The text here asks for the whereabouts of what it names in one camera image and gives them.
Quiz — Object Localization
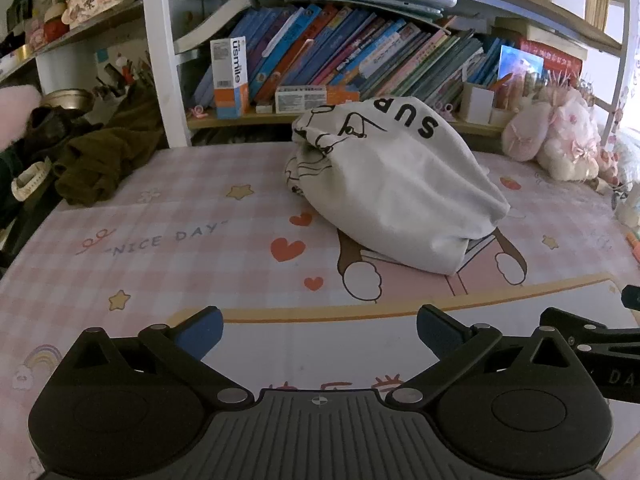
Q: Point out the black cloth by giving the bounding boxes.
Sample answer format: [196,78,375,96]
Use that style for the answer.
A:
[0,145,56,271]

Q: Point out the cream pink plush toy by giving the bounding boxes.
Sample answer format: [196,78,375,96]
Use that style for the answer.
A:
[537,82,621,183]

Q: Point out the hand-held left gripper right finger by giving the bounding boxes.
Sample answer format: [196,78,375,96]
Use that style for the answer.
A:
[387,304,581,407]

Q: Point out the white storage box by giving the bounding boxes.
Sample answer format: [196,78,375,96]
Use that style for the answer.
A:
[460,82,516,126]

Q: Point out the pen holder with pens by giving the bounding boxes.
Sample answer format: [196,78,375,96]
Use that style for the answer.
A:
[92,52,153,102]

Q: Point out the blue picture card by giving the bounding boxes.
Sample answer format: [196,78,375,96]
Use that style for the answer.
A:
[499,45,545,83]

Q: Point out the row of colourful books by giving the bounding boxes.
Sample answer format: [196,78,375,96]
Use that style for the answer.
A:
[192,2,501,111]

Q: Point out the grey side shelf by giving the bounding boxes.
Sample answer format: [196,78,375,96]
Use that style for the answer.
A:
[0,0,146,83]

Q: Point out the red box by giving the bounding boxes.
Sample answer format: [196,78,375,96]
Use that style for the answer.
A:
[517,39,585,77]

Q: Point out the white bookshelf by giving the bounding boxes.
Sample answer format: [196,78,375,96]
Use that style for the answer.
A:
[140,0,631,148]

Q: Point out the brass bowl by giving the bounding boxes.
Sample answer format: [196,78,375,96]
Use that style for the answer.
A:
[40,88,95,111]

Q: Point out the pink fluffy cushion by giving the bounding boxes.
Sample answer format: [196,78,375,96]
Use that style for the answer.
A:
[0,85,43,151]

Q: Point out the cream woven strap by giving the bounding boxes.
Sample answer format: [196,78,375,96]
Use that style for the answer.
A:
[11,157,53,202]

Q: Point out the pink checked printed mat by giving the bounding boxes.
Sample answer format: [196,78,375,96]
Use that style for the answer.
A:
[0,142,640,480]

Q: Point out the white printed t-shirt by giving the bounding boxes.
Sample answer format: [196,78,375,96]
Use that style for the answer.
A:
[284,95,511,276]

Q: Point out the dark brown cloth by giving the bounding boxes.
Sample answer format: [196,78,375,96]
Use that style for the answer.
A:
[30,85,168,207]

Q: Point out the flat white orange box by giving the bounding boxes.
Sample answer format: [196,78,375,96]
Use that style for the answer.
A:
[275,84,361,114]

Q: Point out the tall white orange box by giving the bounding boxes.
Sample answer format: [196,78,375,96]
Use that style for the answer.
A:
[210,36,251,120]

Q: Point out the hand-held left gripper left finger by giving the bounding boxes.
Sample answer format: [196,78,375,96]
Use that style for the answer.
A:
[65,306,251,407]

